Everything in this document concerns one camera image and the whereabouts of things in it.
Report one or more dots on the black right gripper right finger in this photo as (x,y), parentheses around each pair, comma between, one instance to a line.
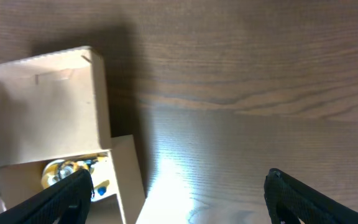
(290,201)

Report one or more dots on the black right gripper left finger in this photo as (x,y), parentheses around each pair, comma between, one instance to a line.
(66,202)

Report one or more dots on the small yellow tape roll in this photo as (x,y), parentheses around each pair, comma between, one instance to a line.
(50,174)

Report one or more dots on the yellow sticky note pad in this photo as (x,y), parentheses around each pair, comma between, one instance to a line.
(103,170)

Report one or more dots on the cardboard box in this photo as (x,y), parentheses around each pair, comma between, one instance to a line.
(55,106)

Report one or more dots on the yellow black correction tape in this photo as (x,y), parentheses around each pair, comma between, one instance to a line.
(69,167)

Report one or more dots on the blue white marker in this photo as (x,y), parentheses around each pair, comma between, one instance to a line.
(101,189)

